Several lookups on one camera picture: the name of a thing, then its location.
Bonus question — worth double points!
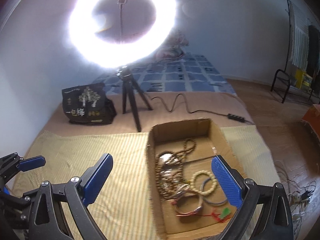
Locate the black ring bangle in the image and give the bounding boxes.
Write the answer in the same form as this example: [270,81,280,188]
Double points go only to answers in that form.
[201,175,229,206]

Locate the cream bead bracelet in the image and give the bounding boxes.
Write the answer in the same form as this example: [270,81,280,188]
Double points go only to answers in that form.
[190,170,219,196]

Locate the brown wooden bead necklace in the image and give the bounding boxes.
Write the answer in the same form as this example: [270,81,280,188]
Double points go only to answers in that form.
[154,138,197,201]

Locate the striped yellow cloth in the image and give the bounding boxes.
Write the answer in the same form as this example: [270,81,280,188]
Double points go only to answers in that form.
[13,119,280,239]

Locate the cardboard box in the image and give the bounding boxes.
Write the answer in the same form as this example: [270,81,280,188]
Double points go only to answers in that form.
[146,119,245,239]

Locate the black snack bag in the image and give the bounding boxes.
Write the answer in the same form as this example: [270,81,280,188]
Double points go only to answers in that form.
[62,82,117,125]

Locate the orange covered table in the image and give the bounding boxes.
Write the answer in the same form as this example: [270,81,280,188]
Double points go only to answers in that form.
[302,104,320,139]

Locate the black tripod stand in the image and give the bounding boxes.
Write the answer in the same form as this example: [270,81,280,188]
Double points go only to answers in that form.
[117,66,153,132]

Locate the black clothes rack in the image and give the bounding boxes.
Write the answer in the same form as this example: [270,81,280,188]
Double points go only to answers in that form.
[271,0,319,103]

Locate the yellow box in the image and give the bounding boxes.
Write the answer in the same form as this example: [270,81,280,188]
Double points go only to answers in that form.
[295,69,312,91]

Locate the dark hanging clothes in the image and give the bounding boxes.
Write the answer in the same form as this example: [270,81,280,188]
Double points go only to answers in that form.
[306,25,319,79]

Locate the floral folded quilt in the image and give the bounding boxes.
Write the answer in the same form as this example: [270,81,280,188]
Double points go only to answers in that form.
[155,29,189,61]

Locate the striped white towel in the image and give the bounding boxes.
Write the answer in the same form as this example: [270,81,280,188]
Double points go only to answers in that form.
[289,1,309,71]

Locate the power strip with cables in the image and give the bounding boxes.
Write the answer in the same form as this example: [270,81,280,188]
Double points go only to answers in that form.
[274,159,318,228]

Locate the black power cable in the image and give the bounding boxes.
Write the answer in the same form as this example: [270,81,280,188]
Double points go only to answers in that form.
[147,92,254,125]

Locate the white ring light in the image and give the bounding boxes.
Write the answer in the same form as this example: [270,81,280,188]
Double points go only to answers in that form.
[68,0,177,69]

